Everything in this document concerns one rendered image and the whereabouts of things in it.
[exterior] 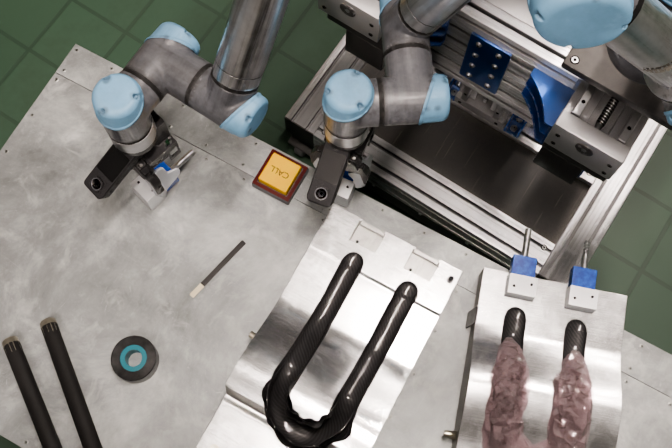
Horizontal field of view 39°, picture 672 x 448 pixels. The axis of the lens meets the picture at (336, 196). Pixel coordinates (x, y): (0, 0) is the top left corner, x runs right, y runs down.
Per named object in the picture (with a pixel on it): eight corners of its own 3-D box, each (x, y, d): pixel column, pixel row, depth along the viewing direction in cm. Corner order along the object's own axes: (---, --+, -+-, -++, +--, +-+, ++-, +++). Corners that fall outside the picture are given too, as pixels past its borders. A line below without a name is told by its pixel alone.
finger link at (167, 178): (192, 187, 175) (175, 160, 168) (168, 209, 174) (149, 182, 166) (182, 178, 177) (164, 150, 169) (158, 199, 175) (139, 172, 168)
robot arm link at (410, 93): (445, 44, 147) (374, 48, 147) (453, 111, 144) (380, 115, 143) (440, 66, 155) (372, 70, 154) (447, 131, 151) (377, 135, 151)
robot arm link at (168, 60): (222, 68, 154) (182, 121, 151) (166, 33, 156) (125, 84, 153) (217, 45, 147) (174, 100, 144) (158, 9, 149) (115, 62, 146)
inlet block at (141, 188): (186, 147, 185) (182, 137, 180) (203, 165, 184) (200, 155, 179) (134, 192, 182) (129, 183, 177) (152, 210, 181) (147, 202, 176)
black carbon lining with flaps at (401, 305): (346, 250, 172) (347, 236, 163) (426, 293, 170) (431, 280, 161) (248, 424, 162) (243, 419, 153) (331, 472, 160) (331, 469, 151)
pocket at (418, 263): (412, 251, 174) (414, 246, 170) (439, 265, 173) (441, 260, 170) (401, 272, 173) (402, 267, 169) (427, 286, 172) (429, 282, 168)
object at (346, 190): (349, 139, 186) (350, 128, 181) (373, 148, 186) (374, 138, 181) (322, 198, 182) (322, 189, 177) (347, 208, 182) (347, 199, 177)
